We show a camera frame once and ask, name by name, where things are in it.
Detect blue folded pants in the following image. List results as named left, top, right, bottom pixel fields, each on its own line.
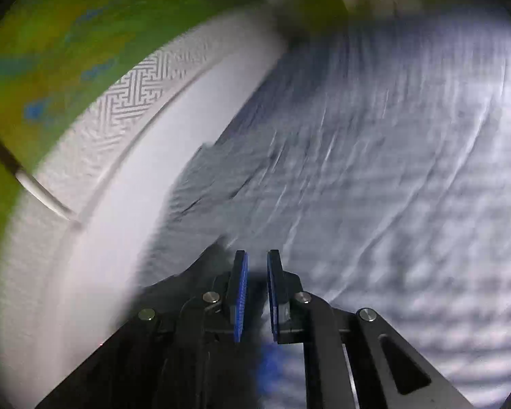
left=258, top=341, right=284, bottom=395

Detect grey striped quilted blanket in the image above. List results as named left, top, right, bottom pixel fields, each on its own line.
left=140, top=4, right=511, bottom=409

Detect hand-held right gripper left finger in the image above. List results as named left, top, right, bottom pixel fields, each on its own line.
left=34, top=250, right=250, bottom=409

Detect green printed folded blanket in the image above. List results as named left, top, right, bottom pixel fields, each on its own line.
left=277, top=0, right=412, bottom=49

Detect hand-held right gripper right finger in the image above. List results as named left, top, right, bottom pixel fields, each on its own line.
left=266, top=249, right=473, bottom=409

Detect dark and white wall strip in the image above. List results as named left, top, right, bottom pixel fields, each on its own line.
left=0, top=117, right=79, bottom=224

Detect dark green pants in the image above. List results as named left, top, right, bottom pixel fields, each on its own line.
left=138, top=236, right=239, bottom=320

